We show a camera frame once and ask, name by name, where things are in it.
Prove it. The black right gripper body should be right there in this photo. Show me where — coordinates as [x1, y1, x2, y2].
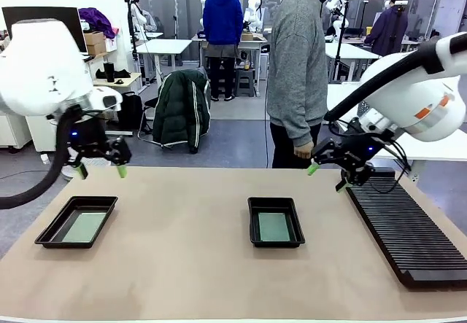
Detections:
[336, 134, 382, 171]

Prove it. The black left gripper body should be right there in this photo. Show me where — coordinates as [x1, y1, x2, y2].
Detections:
[68, 116, 109, 157]

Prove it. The green glass plate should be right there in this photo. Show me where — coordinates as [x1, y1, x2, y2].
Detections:
[61, 211, 107, 244]
[258, 211, 292, 243]

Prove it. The black ESD tray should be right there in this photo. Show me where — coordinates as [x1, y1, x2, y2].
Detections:
[34, 195, 119, 249]
[247, 196, 306, 249]

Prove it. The person's right forearm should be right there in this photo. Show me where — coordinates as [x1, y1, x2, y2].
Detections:
[282, 111, 315, 149]

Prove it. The person's right hand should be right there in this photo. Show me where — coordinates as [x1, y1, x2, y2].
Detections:
[293, 143, 314, 160]

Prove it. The black backpack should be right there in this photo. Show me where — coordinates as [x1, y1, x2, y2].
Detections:
[117, 91, 147, 133]

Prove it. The white cabinet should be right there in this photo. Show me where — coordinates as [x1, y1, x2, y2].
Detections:
[0, 113, 65, 153]

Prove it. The black office chair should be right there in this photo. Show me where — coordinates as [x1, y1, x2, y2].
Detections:
[137, 71, 212, 149]

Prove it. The small wooden desk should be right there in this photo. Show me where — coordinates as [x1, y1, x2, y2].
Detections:
[93, 71, 142, 120]

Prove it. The dark green puffer jacket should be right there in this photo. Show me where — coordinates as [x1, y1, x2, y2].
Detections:
[152, 69, 212, 155]

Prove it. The white side table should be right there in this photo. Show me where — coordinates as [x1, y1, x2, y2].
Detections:
[325, 84, 467, 184]

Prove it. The black slotted board rack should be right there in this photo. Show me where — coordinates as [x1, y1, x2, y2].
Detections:
[340, 166, 467, 290]

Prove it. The person in grey sweater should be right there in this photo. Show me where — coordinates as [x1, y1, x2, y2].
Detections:
[266, 0, 329, 169]

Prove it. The brown cardboard box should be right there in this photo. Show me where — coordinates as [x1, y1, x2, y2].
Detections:
[82, 31, 107, 56]

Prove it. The white background table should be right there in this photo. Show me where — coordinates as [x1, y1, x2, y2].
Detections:
[324, 42, 381, 83]

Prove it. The grey plastic stool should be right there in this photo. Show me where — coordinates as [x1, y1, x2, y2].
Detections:
[235, 68, 257, 98]

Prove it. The purple cloth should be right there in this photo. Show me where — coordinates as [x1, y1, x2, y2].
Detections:
[78, 7, 117, 39]

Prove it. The white background desk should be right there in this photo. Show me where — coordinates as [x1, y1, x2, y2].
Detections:
[135, 38, 193, 83]

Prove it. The black computer monitor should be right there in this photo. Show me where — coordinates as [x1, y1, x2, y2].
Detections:
[1, 6, 89, 55]

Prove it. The person in dark purple jacket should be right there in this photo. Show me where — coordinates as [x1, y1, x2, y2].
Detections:
[363, 0, 409, 56]

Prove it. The background workbench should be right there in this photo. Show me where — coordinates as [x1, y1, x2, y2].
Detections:
[191, 33, 271, 96]

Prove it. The person in blue hoodie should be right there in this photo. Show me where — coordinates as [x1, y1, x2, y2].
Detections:
[202, 0, 244, 102]

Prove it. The left arm black cable sleeve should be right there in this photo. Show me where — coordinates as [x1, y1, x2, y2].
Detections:
[0, 106, 83, 210]

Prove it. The thin black camera cable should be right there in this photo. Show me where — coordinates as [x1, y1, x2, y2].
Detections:
[364, 133, 414, 195]

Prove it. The black hanging cable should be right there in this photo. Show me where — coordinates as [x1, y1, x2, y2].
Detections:
[265, 0, 296, 169]

